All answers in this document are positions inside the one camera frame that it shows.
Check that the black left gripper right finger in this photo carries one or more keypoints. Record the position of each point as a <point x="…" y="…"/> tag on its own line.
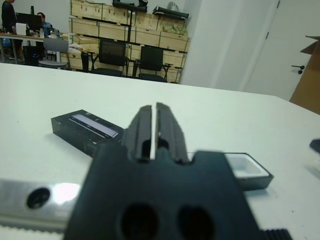
<point x="170" y="130"/>

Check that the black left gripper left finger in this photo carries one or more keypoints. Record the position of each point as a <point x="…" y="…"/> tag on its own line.
<point x="140" y="130"/>

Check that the black printed box lid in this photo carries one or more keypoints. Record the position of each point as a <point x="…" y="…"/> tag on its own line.
<point x="75" y="130"/>

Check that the black box base white insert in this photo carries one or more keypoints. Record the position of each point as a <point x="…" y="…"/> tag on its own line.
<point x="250" y="167"/>

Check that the brown cardboard box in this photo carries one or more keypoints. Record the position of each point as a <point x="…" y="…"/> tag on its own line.
<point x="308" y="80"/>

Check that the white box on desk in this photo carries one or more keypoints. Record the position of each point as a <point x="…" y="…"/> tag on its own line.
<point x="21" y="28"/>

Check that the plywood shipping crate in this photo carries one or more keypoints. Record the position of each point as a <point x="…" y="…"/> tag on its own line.
<point x="113" y="32"/>
<point x="85" y="43"/>
<point x="175" y="42"/>
<point x="175" y="58"/>
<point x="148" y="37"/>
<point x="116" y="15"/>
<point x="86" y="10"/>
<point x="147" y="21"/>
<point x="83" y="27"/>

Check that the stack of wooden crates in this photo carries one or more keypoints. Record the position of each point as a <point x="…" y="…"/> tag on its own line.
<point x="132" y="37"/>

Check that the long black case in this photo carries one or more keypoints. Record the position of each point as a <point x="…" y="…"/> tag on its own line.
<point x="171" y="12"/>
<point x="130" y="2"/>

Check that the grey office chair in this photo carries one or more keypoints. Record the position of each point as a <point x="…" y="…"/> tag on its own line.
<point x="56" y="45"/>

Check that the black computer tower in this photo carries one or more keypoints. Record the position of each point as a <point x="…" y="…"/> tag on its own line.
<point x="32" y="56"/>

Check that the clear plastic bottle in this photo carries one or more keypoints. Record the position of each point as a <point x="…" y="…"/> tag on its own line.
<point x="41" y="33"/>

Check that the seated person blue shirt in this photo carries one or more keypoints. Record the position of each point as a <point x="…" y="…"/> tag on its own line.
<point x="46" y="25"/>

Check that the wooden top office desk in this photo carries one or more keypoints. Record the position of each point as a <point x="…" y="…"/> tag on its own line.
<point x="30" y="36"/>

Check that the white door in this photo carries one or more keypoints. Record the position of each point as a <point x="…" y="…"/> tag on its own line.
<point x="287" y="37"/>

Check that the black computer monitor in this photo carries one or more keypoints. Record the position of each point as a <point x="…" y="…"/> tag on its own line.
<point x="30" y="21"/>

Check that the blue bag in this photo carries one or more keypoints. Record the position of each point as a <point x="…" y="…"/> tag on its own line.
<point x="6" y="42"/>

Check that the standing person black jacket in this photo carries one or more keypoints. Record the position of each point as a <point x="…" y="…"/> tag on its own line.
<point x="8" y="15"/>

